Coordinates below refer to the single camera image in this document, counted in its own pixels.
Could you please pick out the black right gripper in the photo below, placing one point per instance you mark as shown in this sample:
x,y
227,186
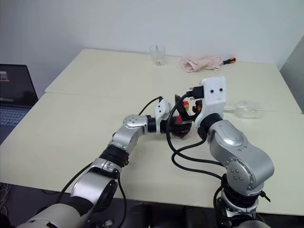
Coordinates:
x,y
197,107

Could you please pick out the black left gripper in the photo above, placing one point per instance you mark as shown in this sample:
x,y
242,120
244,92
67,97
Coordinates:
x,y
165,126

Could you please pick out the dark red bowl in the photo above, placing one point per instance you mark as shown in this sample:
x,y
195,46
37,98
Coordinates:
x,y
182,131

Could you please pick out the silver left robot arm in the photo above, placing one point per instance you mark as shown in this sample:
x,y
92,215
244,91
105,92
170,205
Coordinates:
x,y
129,133

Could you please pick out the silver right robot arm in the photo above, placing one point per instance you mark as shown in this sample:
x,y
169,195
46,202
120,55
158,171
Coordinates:
x,y
240,152

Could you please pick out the pink crumpled cloth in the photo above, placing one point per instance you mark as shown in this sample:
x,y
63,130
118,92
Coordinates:
x,y
199,63

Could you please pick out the clear glass tumbler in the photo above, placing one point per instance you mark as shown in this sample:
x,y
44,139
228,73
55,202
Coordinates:
x,y
157,55

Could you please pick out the clear plastic scoop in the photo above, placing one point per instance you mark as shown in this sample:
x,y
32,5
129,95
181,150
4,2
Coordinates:
x,y
248,109

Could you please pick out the orange and black screwdriver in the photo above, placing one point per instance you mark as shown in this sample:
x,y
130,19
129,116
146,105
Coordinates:
x,y
229,60

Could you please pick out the dark rounded shape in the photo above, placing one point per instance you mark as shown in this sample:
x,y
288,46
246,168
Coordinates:
x,y
140,215

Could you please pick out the grey partition panel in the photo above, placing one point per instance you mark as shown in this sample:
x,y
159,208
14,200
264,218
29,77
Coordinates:
x,y
294,73

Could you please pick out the dark open laptop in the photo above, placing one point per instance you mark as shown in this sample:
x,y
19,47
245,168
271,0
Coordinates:
x,y
14,95

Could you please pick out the dark patterned fabric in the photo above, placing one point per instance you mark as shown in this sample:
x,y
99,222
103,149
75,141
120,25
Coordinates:
x,y
4,204

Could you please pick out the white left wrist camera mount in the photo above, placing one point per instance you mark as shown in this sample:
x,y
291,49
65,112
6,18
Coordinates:
x,y
162,108

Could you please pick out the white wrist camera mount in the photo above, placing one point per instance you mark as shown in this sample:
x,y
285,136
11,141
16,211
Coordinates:
x,y
162,108
215,91

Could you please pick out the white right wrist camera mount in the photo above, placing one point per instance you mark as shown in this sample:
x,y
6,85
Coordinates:
x,y
215,91

